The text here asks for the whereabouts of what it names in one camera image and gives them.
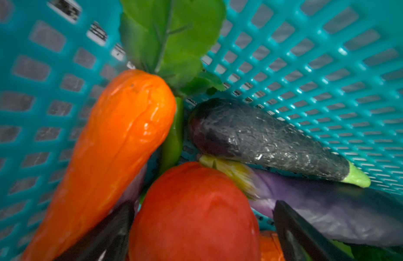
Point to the teal plastic vegetable basket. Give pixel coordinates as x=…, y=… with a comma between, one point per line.
x=333, y=69

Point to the orange carrot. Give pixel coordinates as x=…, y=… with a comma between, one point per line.
x=165, y=42
x=270, y=246

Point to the red tomato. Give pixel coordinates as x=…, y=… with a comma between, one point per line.
x=194, y=213

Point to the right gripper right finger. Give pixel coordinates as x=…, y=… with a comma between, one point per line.
x=297, y=237

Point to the purple eggplant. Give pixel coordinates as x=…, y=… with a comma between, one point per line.
x=339, y=211

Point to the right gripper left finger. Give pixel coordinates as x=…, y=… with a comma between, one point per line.
x=108, y=239

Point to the dark green cucumber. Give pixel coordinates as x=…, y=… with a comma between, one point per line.
x=232, y=130

